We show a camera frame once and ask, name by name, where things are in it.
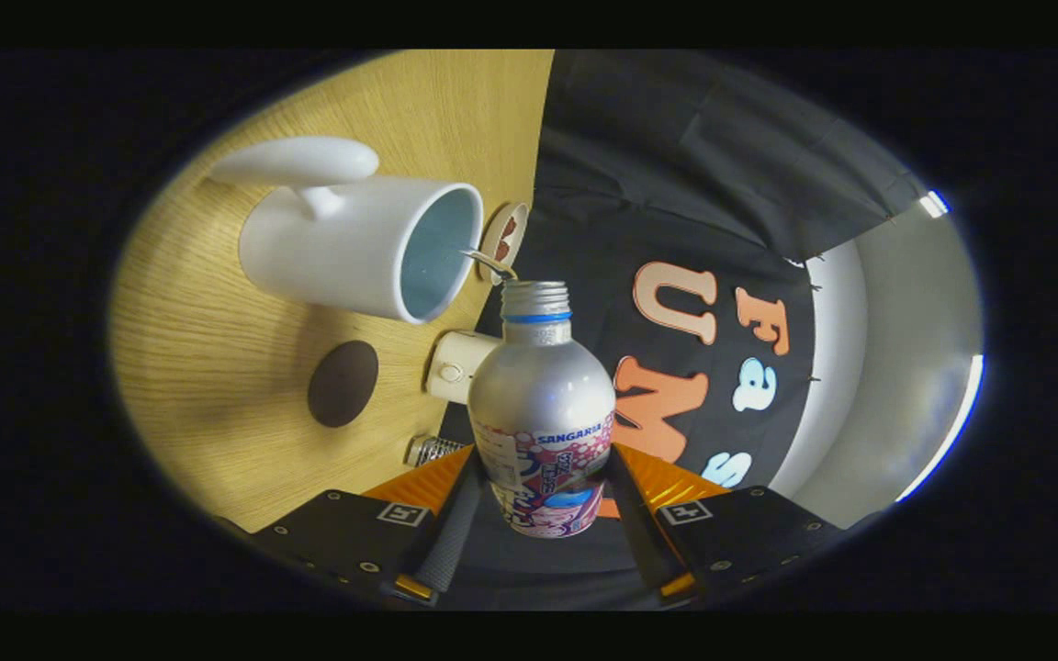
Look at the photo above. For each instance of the ceiling strip light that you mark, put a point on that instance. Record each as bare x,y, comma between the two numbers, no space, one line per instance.
934,204

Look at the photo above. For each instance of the silver bottle with printed label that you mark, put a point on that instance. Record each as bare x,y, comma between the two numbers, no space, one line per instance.
540,395

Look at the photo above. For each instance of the wooden table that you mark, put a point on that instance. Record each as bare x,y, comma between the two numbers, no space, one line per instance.
217,367

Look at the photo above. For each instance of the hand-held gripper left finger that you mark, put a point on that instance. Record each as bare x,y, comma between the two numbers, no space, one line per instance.
446,542

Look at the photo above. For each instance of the round dark brown coaster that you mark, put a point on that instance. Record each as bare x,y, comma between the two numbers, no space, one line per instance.
343,384

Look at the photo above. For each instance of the small white plate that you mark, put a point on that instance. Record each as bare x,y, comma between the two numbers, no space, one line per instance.
503,239

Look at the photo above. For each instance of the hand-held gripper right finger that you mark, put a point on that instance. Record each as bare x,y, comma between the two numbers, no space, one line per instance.
639,532

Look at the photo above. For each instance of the white toaster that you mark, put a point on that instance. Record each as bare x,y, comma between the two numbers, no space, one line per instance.
455,367

